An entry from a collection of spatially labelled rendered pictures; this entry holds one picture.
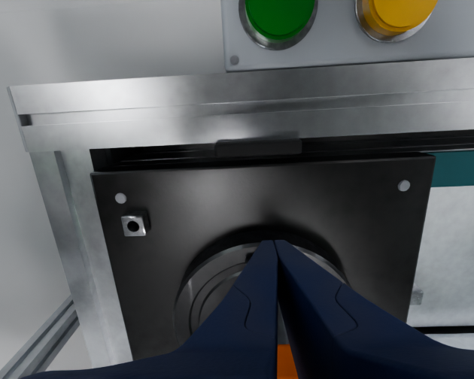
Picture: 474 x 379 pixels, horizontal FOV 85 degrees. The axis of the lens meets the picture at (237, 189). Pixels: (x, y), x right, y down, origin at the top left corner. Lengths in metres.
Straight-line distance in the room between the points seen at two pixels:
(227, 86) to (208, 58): 0.11
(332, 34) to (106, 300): 0.27
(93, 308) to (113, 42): 0.25
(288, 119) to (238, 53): 0.05
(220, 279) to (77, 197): 0.13
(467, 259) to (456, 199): 0.07
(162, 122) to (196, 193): 0.06
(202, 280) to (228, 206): 0.06
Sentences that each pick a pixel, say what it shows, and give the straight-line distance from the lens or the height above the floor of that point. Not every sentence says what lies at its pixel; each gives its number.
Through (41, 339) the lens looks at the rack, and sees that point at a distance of 0.32.
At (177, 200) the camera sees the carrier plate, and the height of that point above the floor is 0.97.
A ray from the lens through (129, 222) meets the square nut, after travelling 0.20.
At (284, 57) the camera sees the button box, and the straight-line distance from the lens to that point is 0.19.
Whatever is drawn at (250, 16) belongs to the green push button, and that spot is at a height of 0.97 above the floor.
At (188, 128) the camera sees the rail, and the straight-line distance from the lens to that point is 0.19.
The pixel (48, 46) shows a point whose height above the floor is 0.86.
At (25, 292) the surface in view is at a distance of 0.47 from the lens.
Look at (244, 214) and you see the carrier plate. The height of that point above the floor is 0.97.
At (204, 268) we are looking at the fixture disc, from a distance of 0.19.
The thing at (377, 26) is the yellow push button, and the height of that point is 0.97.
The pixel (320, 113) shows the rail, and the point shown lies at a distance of 0.19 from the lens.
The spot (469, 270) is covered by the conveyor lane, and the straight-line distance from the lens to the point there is 0.36.
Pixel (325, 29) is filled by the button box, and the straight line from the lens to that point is 0.20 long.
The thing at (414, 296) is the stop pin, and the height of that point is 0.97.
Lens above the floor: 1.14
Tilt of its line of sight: 73 degrees down
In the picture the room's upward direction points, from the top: 176 degrees counter-clockwise
